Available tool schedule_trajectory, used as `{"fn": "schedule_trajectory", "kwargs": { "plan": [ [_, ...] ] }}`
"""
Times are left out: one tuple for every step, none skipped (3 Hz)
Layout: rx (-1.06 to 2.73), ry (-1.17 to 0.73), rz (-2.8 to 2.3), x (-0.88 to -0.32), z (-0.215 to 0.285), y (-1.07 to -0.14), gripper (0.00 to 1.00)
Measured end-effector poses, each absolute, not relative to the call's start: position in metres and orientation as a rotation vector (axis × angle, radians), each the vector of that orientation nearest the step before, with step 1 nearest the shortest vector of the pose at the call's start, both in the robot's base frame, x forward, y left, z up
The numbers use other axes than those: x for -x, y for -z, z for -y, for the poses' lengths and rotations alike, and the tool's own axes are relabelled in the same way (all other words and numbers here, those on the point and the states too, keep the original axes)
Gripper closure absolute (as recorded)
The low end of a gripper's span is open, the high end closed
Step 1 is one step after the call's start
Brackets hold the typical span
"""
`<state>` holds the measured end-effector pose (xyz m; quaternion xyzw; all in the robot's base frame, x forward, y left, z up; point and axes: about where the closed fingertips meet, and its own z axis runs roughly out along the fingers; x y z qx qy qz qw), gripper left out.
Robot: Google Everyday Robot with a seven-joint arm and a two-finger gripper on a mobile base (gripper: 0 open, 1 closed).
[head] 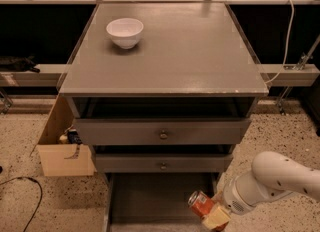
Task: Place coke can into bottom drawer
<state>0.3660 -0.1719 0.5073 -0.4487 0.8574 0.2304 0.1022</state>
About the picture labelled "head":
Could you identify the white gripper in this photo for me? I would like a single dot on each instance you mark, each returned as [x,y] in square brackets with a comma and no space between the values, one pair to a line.
[234,197]

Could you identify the crushed red coke can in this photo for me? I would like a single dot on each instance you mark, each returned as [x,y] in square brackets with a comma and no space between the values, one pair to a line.
[200,204]

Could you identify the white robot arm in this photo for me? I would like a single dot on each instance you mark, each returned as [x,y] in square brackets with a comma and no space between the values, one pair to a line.
[272,177]

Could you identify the open grey bottom drawer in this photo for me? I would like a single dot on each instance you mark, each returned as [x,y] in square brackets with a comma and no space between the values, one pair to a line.
[154,202]

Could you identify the grey middle drawer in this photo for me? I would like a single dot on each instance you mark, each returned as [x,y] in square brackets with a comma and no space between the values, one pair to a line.
[157,163]

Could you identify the grey drawer cabinet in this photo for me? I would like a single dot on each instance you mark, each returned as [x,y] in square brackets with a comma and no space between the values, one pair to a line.
[191,63]

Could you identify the grey top drawer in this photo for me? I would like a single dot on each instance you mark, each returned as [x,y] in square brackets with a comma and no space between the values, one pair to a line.
[161,132]

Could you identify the wooden side box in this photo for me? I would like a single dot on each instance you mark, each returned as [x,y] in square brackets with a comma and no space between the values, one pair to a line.
[58,156]

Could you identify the white ceramic bowl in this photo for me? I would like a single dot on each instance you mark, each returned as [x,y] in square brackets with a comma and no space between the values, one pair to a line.
[125,32]

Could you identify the black object on shelf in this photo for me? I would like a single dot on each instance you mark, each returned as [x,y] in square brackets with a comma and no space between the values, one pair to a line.
[18,64]

